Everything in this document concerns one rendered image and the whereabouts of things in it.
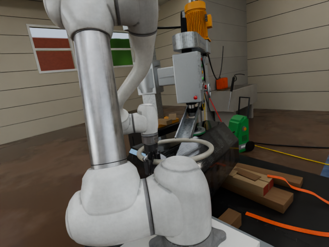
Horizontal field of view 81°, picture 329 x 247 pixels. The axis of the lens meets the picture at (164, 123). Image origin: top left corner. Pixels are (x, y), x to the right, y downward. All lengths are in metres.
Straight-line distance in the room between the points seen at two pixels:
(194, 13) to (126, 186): 2.13
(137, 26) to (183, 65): 1.06
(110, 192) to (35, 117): 6.93
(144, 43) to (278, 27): 5.83
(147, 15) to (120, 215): 0.57
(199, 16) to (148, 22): 1.74
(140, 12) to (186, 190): 0.53
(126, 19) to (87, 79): 0.22
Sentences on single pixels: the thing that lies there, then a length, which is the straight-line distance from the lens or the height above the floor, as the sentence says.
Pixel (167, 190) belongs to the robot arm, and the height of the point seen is 1.08.
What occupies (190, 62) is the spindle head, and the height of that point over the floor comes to 1.44.
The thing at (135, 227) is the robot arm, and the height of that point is 1.02.
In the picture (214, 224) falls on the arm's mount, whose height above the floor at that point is 0.85.
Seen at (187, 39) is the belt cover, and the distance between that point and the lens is 1.69.
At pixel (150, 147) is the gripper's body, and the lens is 1.02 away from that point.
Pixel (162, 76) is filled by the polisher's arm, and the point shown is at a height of 1.35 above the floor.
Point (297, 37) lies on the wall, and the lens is 6.27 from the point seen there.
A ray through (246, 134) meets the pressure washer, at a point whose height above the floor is 0.30.
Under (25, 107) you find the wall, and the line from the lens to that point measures 7.34.
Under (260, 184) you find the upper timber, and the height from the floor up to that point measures 0.21.
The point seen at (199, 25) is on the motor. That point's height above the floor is 1.84.
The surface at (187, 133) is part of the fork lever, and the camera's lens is 1.57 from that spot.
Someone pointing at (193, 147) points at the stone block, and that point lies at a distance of 1.68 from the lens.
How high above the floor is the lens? 1.37
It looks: 14 degrees down
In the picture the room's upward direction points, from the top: 7 degrees counter-clockwise
